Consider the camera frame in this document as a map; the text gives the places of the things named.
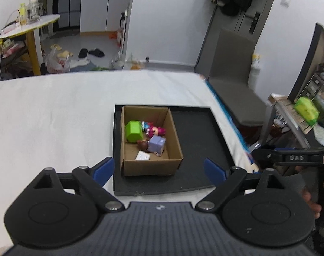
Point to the clear plastic bag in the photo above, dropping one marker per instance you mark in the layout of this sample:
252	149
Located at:
122	61

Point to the black framed glass door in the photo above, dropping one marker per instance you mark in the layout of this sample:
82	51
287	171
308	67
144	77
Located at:
68	2

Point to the round table with yellow leg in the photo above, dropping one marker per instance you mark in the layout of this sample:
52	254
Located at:
31	25

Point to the white bottle with yellow cap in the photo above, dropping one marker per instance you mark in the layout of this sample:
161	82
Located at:
254	72

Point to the clear plastic bottle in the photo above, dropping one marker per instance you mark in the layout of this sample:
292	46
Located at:
323	136

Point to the grey side desk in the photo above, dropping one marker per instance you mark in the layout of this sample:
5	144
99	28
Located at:
284	112

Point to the white cabinet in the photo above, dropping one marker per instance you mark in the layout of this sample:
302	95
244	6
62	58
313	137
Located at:
103	13

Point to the black slipper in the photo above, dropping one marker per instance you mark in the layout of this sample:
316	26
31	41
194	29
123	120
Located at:
96	52
82	53

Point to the blue and red figure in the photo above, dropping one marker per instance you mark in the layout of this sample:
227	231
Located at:
145	125

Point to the white charger plug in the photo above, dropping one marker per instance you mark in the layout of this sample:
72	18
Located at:
143	155

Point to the dark framed board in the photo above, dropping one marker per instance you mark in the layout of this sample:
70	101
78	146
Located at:
311	58

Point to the green bag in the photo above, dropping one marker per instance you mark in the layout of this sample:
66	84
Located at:
307	110

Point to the grey chair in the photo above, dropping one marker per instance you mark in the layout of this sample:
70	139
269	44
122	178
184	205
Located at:
231	72

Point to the pink dinosaur figure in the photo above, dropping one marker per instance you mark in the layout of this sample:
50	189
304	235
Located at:
158	131

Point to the green toy house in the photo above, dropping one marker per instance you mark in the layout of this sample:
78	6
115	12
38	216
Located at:
134	130

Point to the black tray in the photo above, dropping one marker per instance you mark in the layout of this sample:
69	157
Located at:
199	138

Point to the cardboard box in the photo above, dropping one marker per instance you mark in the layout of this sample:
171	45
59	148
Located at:
151	166

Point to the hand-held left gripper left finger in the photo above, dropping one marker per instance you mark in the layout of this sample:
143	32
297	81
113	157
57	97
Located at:
103	168

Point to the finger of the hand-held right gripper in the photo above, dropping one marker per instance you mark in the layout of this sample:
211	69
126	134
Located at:
265	153

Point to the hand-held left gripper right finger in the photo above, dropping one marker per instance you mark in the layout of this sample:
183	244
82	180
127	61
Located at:
213	170

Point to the glass jar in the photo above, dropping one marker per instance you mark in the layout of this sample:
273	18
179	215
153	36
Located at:
33	10

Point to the white plastic bag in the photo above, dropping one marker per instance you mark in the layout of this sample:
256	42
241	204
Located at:
54	64

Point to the person's right hand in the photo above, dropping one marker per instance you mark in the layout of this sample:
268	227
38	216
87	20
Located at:
311	202

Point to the white light switch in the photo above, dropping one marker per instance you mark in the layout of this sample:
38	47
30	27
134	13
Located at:
285	0

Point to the yellow slipper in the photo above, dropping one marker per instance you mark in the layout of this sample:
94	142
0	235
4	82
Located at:
64	54
56	46

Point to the brown haired doll figure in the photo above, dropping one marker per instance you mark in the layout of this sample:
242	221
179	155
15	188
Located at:
143	145

